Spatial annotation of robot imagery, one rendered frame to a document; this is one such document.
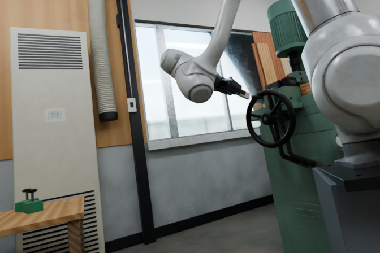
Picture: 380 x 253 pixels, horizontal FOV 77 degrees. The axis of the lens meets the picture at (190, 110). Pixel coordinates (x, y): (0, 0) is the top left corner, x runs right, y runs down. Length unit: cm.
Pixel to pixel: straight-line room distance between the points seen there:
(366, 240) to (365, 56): 36
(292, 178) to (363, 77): 104
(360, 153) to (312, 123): 65
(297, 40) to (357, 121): 110
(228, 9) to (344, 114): 53
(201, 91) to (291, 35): 92
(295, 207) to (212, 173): 127
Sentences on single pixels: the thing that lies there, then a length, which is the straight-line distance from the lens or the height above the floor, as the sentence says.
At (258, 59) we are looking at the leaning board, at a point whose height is 170.
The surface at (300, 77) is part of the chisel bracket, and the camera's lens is 152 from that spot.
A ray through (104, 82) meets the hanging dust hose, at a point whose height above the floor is 140.
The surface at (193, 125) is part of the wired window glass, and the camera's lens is 260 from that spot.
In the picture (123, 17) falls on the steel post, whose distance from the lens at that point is 260.
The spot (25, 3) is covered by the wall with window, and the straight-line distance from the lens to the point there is 270.
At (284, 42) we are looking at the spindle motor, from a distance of 154.
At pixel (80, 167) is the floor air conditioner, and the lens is 195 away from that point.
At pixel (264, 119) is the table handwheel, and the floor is 81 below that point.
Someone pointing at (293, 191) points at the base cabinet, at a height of 42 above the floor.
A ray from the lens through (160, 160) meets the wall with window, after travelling 236.
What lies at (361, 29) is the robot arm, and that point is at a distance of 52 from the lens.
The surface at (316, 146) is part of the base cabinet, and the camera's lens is 133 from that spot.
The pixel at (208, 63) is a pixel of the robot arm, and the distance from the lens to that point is 78.
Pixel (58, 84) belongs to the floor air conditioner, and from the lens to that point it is 206.
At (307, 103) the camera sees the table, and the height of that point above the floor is 86.
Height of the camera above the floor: 71
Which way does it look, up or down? 10 degrees up
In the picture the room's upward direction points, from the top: 9 degrees counter-clockwise
